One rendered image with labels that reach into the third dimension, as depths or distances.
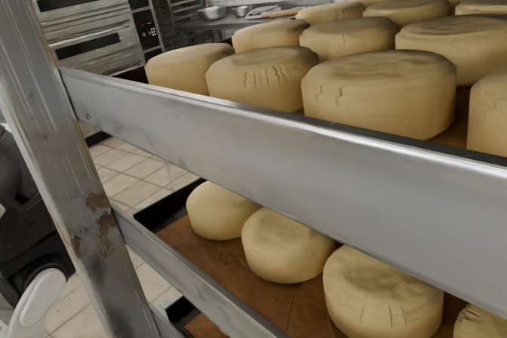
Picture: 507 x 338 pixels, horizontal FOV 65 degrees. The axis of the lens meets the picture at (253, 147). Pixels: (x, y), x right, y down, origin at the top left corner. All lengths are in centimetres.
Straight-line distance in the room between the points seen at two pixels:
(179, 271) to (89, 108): 9
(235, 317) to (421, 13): 19
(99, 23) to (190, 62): 432
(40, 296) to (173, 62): 102
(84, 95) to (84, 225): 9
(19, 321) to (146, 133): 105
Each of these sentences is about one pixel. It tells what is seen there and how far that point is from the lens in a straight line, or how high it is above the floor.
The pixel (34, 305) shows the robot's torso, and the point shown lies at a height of 79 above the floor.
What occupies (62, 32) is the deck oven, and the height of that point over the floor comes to 117.
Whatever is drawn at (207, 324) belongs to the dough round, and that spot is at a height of 122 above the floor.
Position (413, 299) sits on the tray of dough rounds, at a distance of 18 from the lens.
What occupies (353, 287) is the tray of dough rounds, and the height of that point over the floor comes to 133.
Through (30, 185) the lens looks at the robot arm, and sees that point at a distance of 87.
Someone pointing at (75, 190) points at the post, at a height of 136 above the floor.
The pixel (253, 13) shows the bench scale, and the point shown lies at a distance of 473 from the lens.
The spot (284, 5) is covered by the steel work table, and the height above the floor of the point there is 93.
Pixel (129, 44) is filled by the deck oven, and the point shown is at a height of 89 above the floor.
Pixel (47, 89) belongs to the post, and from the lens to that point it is 24.
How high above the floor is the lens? 146
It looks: 25 degrees down
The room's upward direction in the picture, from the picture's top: 11 degrees counter-clockwise
